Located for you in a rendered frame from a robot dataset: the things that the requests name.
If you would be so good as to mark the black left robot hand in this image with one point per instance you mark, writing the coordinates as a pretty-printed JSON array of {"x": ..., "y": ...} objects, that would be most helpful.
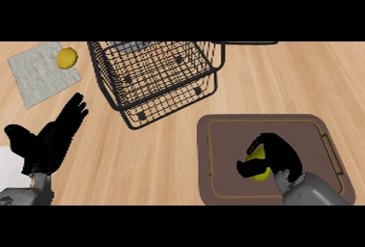
[{"x": 52, "y": 138}]

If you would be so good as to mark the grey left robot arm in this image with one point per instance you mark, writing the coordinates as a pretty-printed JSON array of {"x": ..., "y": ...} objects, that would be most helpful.
[{"x": 33, "y": 191}]

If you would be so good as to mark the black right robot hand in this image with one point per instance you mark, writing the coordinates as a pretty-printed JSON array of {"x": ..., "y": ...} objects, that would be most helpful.
[{"x": 282, "y": 152}]

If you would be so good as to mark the yellow lemon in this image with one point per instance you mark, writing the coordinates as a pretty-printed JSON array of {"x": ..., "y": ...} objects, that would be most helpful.
[{"x": 67, "y": 58}]

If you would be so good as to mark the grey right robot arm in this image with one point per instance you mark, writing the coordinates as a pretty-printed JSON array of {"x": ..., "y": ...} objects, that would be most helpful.
[{"x": 309, "y": 189}]

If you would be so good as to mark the grey placemat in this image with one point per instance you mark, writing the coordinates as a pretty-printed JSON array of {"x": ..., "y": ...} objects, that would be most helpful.
[{"x": 43, "y": 75}]

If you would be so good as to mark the yellow-green pear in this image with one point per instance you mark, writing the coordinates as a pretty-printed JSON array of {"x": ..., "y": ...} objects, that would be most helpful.
[{"x": 257, "y": 160}]

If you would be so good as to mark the white object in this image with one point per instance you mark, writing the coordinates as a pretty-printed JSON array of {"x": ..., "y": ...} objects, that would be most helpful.
[{"x": 10, "y": 167}]

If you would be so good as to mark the brown tray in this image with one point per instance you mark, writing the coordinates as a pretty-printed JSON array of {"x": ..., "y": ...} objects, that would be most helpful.
[{"x": 275, "y": 160}]

